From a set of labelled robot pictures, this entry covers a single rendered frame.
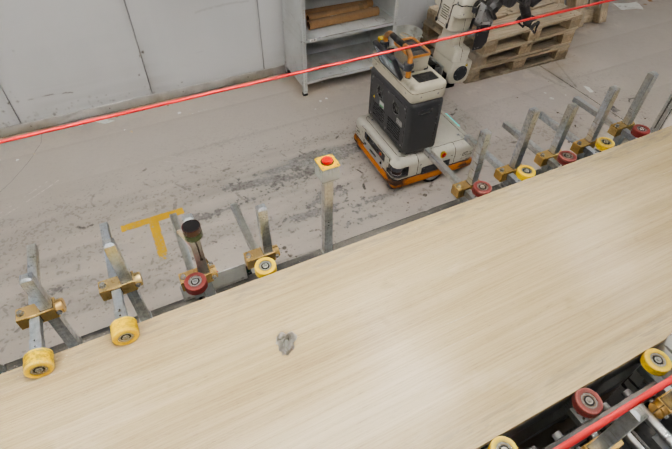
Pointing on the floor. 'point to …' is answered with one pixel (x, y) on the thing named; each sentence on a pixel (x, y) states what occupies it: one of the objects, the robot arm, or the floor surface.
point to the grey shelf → (331, 49)
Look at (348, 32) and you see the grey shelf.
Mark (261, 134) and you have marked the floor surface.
